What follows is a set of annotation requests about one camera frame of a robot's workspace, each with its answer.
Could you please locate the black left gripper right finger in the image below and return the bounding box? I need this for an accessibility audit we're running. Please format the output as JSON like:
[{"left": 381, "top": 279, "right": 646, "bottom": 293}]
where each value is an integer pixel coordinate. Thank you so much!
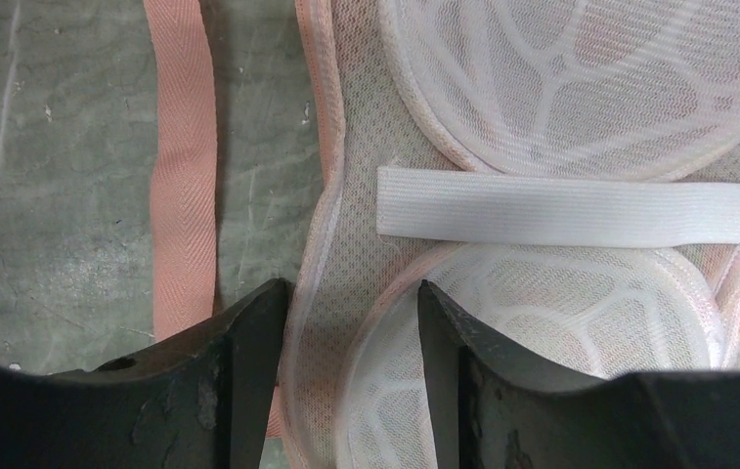
[{"left": 417, "top": 281, "right": 740, "bottom": 468}]

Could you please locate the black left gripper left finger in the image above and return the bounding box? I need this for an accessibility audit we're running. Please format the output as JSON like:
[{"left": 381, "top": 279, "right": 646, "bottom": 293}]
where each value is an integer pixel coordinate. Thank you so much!
[{"left": 0, "top": 278, "right": 291, "bottom": 468}]

